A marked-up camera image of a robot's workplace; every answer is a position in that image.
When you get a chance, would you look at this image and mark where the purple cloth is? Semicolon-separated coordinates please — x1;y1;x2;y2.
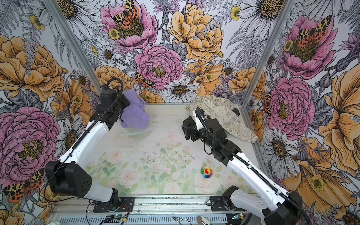
121;89;150;129

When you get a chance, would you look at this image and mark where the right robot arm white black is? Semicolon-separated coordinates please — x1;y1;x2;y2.
181;117;302;225

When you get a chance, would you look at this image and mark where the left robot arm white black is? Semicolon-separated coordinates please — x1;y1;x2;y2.
45;89;130;211

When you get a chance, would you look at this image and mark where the cream printed cloth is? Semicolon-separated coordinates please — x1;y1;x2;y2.
186;95;258;143

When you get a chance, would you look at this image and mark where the dark grey cloth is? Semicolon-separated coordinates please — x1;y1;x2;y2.
232;108;241;116

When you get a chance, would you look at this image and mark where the colourful flower toy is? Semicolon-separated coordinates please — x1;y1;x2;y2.
201;166;213;179

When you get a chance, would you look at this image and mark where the clear glass bowl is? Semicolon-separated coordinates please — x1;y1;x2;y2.
121;122;156;140

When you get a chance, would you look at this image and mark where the green circuit board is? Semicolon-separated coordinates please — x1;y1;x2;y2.
106;213;128;223

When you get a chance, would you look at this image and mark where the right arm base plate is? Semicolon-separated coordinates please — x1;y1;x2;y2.
210;196;235;212

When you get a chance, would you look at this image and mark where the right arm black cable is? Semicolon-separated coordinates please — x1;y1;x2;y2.
194;107;313;225

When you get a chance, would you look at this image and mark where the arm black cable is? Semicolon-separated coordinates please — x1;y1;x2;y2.
42;78;124;203
194;107;313;225

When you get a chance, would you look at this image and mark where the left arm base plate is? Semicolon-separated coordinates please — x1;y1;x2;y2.
93;196;135;213

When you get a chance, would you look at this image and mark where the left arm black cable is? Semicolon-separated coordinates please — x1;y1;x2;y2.
42;78;124;203

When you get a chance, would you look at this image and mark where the aluminium mounting rail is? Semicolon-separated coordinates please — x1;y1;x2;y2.
49;194;260;225

